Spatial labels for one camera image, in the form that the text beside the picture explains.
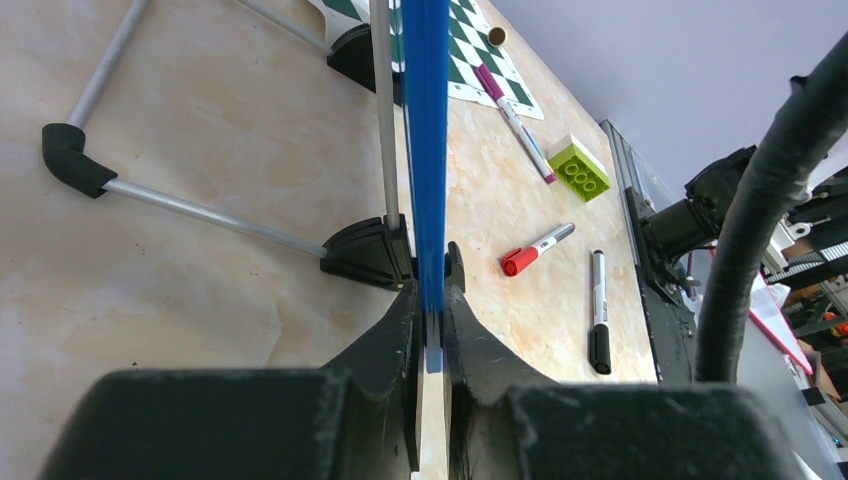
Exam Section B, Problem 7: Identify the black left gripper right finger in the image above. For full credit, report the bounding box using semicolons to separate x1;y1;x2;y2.
443;287;804;479

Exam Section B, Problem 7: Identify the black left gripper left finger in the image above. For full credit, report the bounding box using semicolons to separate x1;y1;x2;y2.
40;282;423;479

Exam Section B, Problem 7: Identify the blue framed whiteboard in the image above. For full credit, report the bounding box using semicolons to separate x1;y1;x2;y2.
42;1;449;373

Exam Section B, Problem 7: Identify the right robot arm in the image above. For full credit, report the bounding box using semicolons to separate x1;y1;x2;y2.
640;145;756;295

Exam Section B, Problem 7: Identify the black marker pen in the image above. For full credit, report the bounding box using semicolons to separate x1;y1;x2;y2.
588;250;612;375

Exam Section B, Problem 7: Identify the red marker pen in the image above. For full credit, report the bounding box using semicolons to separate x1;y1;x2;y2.
499;222;575;277

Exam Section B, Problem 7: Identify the lime green toy brick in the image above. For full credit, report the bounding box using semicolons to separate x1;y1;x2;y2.
548;134;611;203

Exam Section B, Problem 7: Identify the purple marker pen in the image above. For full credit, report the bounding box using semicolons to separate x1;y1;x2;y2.
474;64;556;184

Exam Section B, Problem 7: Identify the green white chessboard mat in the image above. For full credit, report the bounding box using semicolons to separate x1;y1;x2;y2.
312;0;544;120

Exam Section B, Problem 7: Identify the small wooden cylinder piece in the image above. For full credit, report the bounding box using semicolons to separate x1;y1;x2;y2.
486;26;508;48

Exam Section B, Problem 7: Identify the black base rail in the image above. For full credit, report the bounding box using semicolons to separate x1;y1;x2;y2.
623;187;696;385

